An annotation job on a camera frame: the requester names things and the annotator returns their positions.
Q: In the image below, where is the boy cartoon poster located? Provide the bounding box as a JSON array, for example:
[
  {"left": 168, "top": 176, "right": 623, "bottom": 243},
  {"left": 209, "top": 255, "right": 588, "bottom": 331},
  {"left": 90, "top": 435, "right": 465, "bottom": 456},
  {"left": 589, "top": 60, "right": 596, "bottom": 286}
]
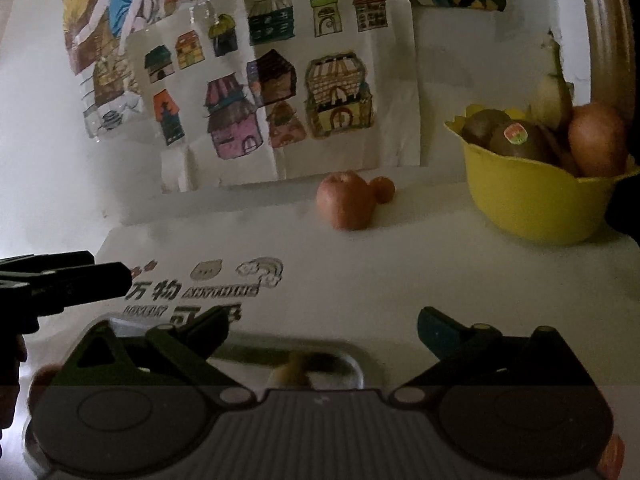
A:
[{"left": 62, "top": 0, "right": 200, "bottom": 139}]

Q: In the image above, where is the brown kiwi in bowl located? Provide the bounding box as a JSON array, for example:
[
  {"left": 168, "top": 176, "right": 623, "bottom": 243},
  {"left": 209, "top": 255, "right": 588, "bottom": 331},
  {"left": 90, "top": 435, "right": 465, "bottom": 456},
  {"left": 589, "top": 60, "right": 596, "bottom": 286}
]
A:
[{"left": 461, "top": 108, "right": 511, "bottom": 148}]

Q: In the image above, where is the yellow banana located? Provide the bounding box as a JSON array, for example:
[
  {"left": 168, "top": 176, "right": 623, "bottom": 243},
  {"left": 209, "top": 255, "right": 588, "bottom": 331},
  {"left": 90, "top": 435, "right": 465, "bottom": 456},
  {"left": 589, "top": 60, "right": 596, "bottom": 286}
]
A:
[{"left": 268, "top": 353, "right": 312, "bottom": 390}]

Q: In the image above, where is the small red tomato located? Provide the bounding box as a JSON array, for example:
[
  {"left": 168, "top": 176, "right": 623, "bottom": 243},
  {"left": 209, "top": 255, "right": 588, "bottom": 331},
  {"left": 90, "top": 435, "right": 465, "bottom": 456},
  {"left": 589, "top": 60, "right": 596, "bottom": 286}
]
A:
[{"left": 27, "top": 364, "right": 63, "bottom": 414}]

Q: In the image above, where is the kiwi with sticker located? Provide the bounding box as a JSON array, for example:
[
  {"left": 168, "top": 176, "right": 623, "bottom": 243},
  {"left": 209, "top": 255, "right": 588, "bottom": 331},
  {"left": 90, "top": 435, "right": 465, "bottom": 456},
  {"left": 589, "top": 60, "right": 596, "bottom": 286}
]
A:
[{"left": 489, "top": 120, "right": 552, "bottom": 162}]

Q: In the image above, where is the red apple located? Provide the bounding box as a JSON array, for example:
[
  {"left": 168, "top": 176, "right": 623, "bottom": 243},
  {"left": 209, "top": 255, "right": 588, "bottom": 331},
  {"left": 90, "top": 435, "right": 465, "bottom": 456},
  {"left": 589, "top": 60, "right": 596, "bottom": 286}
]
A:
[{"left": 597, "top": 434, "right": 625, "bottom": 480}]

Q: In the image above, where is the houses drawing paper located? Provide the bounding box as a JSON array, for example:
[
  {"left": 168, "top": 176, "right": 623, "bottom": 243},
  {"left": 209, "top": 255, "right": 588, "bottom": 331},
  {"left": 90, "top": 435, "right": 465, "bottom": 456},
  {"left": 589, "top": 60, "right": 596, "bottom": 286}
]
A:
[{"left": 127, "top": 0, "right": 421, "bottom": 192}]

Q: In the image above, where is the pink peach apple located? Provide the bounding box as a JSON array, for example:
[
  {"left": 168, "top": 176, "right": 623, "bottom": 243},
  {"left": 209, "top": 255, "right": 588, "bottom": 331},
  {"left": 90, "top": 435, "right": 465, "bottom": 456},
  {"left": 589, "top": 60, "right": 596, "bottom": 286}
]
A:
[{"left": 316, "top": 171, "right": 376, "bottom": 231}]

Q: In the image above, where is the pear in bowl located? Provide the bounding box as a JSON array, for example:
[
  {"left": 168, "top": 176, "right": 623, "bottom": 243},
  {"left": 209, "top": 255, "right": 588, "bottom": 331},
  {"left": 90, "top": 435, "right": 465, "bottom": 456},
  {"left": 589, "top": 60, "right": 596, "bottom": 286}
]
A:
[{"left": 529, "top": 30, "right": 573, "bottom": 130}]

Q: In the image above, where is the yellow plastic bowl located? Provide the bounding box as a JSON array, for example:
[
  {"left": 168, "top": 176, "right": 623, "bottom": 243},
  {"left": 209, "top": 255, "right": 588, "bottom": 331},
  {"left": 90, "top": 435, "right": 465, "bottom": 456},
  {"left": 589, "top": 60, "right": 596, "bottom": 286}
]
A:
[{"left": 461, "top": 141, "right": 639, "bottom": 245}]

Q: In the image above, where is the metal tray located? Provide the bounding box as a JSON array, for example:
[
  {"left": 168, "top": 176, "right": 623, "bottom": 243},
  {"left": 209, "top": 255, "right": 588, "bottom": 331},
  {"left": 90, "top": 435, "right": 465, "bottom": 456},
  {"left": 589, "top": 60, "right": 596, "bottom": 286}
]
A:
[{"left": 23, "top": 304, "right": 383, "bottom": 479}]

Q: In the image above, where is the small orange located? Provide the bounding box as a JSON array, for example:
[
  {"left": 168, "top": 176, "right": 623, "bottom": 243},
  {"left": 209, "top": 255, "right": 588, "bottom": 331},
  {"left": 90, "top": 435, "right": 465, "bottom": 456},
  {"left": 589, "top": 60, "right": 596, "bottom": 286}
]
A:
[{"left": 369, "top": 177, "right": 396, "bottom": 204}]

